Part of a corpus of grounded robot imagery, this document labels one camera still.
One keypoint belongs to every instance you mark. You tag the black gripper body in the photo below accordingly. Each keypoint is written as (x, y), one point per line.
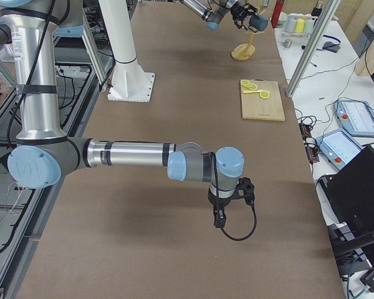
(218, 203)
(235, 11)

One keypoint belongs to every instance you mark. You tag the bamboo cutting board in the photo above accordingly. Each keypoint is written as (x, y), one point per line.
(253, 107)

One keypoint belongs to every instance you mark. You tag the black monitor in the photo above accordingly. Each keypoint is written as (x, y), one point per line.
(350, 193)

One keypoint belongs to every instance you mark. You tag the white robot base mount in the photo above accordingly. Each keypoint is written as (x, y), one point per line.
(130, 82)

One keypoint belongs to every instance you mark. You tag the wooden cup rack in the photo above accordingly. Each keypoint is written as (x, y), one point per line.
(245, 51)

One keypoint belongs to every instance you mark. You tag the teach pendant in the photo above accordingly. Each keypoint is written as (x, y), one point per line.
(338, 147)
(356, 117)

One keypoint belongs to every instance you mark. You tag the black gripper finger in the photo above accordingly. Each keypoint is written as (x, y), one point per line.
(252, 11)
(219, 217)
(240, 24)

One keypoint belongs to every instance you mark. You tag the teach pendant near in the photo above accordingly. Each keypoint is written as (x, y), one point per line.
(338, 147)

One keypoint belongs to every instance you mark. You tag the blue mug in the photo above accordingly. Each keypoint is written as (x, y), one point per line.
(257, 23)

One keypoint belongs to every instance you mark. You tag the red bottle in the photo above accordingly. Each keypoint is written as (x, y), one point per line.
(276, 13)

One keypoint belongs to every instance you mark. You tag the yellow cup on tray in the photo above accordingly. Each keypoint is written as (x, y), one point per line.
(299, 26)

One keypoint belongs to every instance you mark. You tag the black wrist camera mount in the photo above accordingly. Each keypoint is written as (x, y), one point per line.
(245, 190)

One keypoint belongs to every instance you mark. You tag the yellow plastic knife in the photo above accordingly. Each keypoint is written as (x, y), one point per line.
(251, 91)

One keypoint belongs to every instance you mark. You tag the black power strip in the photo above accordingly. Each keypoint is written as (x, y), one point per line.
(310, 143)

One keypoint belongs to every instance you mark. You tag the lemon slice front of pair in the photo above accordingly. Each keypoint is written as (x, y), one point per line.
(264, 94)

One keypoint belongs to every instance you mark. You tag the teach pendant far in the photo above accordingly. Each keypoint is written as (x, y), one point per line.
(356, 117)

